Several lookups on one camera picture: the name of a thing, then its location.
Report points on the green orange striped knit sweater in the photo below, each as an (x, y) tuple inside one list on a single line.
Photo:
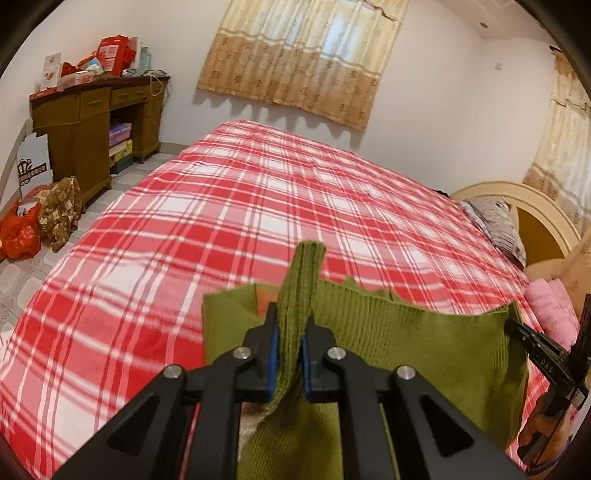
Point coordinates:
[(415, 350)]

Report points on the red plaid bedsheet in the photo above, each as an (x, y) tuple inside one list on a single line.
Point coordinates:
[(231, 198)]

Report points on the stack of boxes under desk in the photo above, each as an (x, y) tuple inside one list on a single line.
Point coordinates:
[(121, 145)]

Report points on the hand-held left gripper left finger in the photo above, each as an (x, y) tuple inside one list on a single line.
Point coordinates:
[(274, 360)]

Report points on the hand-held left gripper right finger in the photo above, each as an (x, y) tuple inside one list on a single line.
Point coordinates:
[(307, 364)]

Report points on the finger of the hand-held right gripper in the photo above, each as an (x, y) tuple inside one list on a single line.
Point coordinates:
[(540, 353)]

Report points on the red plastic bag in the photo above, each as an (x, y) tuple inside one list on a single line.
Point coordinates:
[(21, 233)]

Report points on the brown patterned cloth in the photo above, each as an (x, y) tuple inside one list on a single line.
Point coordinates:
[(60, 212)]

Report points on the brown wooden desk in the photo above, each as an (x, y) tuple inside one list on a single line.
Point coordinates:
[(83, 124)]

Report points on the white card box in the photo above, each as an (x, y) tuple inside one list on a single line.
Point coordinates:
[(51, 71)]

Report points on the white paper bag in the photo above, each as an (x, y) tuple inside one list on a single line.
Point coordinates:
[(33, 161)]

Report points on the red gift bag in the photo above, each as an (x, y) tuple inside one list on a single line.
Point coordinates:
[(115, 53)]

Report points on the cream wooden headboard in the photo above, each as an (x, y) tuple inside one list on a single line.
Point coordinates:
[(540, 217)]

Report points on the pink pillow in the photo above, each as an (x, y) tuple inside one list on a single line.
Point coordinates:
[(551, 309)]

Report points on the grey patterned pillow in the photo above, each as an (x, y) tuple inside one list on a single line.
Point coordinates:
[(498, 226)]

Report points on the flat red gift box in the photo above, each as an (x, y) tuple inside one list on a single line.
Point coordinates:
[(78, 79)]

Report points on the person's right hand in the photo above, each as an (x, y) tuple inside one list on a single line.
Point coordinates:
[(556, 438)]

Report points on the beige floral window curtain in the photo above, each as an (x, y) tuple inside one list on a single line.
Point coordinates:
[(300, 55)]

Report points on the beige floral long curtain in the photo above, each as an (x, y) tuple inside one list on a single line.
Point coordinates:
[(561, 152)]

